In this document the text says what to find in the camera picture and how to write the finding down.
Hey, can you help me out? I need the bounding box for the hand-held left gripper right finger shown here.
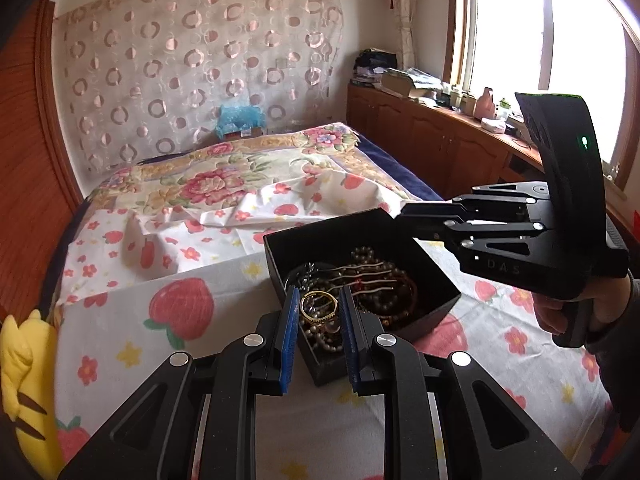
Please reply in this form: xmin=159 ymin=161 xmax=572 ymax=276
xmin=338 ymin=285 xmax=583 ymax=480

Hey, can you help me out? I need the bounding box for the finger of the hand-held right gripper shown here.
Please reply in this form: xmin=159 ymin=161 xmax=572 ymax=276
xmin=399 ymin=183 xmax=552 ymax=235
xmin=414 ymin=219 xmax=548 ymax=263

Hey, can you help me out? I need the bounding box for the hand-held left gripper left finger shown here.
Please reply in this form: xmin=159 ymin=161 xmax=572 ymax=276
xmin=57 ymin=286 xmax=301 ymax=480

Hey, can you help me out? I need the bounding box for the cream pearl necklace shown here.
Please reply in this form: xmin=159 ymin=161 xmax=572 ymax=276
xmin=299 ymin=321 xmax=347 ymax=357

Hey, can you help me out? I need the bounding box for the gold ring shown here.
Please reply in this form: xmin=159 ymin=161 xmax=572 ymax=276
xmin=299 ymin=289 xmax=342 ymax=324

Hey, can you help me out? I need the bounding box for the dark wooden bead bracelet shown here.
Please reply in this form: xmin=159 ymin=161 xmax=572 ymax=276
xmin=349 ymin=245 xmax=419 ymax=332

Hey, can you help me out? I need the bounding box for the purple crystal hair comb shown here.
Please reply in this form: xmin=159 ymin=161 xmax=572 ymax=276
xmin=285 ymin=258 xmax=407 ymax=294

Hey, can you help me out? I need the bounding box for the black jewelry box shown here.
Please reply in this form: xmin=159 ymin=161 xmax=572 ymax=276
xmin=263 ymin=207 xmax=462 ymax=387

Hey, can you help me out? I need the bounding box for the person's right forearm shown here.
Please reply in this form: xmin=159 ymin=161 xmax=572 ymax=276
xmin=584 ymin=280 xmax=640 ymax=433

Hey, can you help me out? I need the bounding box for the person's right hand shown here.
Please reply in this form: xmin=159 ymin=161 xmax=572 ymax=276
xmin=535 ymin=275 xmax=637 ymax=338

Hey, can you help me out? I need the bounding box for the pink bottle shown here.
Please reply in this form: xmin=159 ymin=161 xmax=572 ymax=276
xmin=477 ymin=86 xmax=502 ymax=119

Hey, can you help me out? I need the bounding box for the wooden cabinet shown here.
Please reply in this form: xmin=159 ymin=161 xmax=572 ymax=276
xmin=346 ymin=82 xmax=552 ymax=202

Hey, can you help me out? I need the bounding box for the dark blue blanket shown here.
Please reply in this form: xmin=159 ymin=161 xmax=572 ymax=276
xmin=357 ymin=134 xmax=444 ymax=204

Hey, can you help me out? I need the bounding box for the stack of books and papers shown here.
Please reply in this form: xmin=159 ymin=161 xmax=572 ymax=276
xmin=380 ymin=67 xmax=444 ymax=99

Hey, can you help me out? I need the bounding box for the strawberry print bedsheet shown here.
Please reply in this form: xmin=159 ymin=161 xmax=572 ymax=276
xmin=54 ymin=174 xmax=617 ymax=480

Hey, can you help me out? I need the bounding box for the window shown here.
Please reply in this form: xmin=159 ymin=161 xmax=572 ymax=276
xmin=446 ymin=0 xmax=640 ymax=183

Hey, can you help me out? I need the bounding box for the floral blanket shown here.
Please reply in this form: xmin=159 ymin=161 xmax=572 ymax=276
xmin=86 ymin=121 xmax=362 ymax=212

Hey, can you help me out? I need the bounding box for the pile of dark clothes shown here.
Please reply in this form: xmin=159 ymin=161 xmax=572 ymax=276
xmin=353 ymin=48 xmax=399 ymax=87

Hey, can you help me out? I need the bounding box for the lace curtain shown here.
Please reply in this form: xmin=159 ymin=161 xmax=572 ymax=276
xmin=386 ymin=0 xmax=427 ymax=74

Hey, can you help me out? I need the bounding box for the blue plastic bag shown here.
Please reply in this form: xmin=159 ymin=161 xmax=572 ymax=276
xmin=215 ymin=102 xmax=268 ymax=137

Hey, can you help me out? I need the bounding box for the yellow plush toy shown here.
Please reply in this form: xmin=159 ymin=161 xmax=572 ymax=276
xmin=0 ymin=309 xmax=64 ymax=467

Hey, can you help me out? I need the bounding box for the circle patterned curtain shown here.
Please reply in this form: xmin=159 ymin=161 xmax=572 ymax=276
xmin=51 ymin=0 xmax=347 ymax=177

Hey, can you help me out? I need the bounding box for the wooden headboard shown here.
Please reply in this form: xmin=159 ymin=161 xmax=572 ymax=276
xmin=0 ymin=0 xmax=87 ymax=323

